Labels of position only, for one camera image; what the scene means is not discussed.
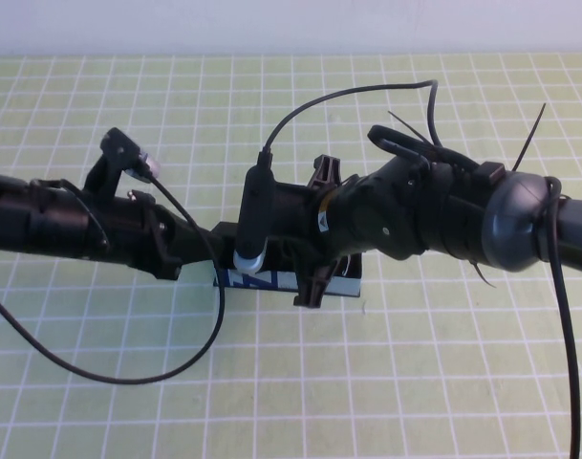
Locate black left camera cable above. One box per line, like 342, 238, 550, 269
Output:
0, 174, 226, 385

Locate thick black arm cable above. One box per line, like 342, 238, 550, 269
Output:
546, 175, 582, 459

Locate green white grid tablecloth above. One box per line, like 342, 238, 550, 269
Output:
0, 53, 582, 459

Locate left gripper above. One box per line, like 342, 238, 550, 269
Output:
82, 190, 226, 283

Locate black camera cable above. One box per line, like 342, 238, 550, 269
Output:
260, 79, 442, 166
0, 174, 226, 385

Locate black right camera cable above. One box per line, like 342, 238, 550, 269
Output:
260, 79, 442, 166

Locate thin black zip tie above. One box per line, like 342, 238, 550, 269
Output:
511, 101, 549, 173
465, 257, 498, 290
387, 110, 438, 147

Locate black cable loop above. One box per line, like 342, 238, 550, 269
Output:
368, 124, 479, 171

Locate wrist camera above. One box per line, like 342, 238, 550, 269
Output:
84, 126, 163, 202
232, 150, 277, 274

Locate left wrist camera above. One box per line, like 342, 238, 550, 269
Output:
84, 126, 163, 202

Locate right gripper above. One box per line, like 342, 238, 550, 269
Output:
266, 153, 369, 310

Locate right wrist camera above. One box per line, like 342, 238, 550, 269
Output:
232, 150, 277, 274

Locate black printed glasses case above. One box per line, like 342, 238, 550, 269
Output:
211, 221, 364, 298

